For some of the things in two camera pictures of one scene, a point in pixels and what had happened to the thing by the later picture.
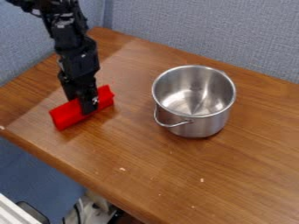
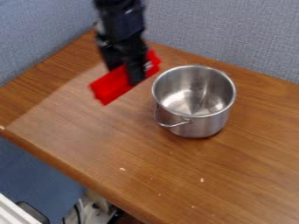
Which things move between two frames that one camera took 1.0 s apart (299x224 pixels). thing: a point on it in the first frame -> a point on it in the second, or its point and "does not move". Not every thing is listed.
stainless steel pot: (192, 96) does not move
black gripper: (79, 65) -> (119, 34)
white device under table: (91, 210) does not move
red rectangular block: (70, 113) -> (115, 83)
